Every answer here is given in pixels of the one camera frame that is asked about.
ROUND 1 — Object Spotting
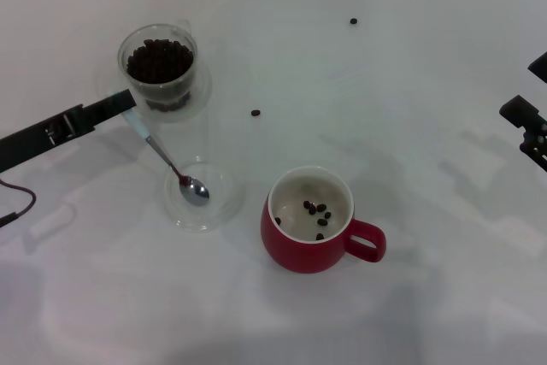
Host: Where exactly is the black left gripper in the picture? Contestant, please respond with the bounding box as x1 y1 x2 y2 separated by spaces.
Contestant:
0 88 138 174

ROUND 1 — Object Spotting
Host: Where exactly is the light blue handled metal spoon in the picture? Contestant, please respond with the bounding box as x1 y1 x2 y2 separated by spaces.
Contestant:
111 90 211 207

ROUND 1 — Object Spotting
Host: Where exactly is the red mug with white inside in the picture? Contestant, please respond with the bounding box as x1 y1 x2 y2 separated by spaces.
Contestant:
260 164 387 274

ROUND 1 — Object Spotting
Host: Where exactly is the heap of coffee beans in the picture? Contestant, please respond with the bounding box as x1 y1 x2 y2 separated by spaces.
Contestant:
126 38 194 84

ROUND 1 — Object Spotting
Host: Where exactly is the small clear glass dish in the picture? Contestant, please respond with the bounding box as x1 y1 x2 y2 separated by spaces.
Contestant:
164 155 248 233

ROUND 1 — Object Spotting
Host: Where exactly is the clear double-wall glass cup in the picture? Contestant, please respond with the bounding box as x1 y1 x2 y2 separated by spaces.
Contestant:
117 18 198 113

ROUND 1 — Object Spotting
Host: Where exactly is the dark thin cable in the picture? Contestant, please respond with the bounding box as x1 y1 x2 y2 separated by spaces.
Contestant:
0 179 38 229

